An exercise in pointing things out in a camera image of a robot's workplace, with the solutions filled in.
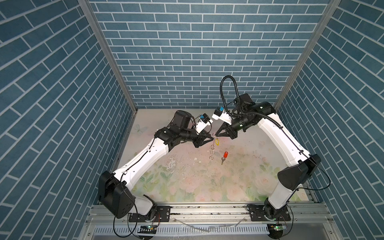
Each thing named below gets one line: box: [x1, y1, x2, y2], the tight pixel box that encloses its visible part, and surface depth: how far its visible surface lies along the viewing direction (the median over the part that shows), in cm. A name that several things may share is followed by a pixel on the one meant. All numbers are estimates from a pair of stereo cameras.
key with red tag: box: [221, 151, 229, 165], surface depth 97 cm
